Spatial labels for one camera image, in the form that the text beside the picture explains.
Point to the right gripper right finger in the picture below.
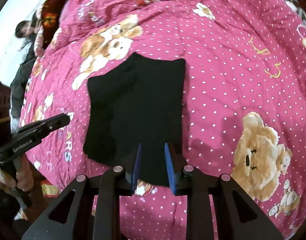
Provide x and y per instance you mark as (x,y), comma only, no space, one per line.
(174,165)

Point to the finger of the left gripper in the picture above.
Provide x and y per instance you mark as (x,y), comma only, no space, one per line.
(41,129)

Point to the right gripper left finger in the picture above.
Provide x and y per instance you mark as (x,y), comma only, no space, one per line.
(133,168)

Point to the black pants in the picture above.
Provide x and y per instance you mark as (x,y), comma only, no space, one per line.
(137,105)

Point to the left hand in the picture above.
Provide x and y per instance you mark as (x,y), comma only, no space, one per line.
(24,178)

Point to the black jacket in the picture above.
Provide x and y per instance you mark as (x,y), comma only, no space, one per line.
(18,85)

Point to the dark floral blanket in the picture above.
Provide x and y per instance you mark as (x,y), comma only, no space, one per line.
(50,16)

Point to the pink bear print quilt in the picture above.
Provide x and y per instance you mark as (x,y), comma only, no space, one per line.
(243,103)

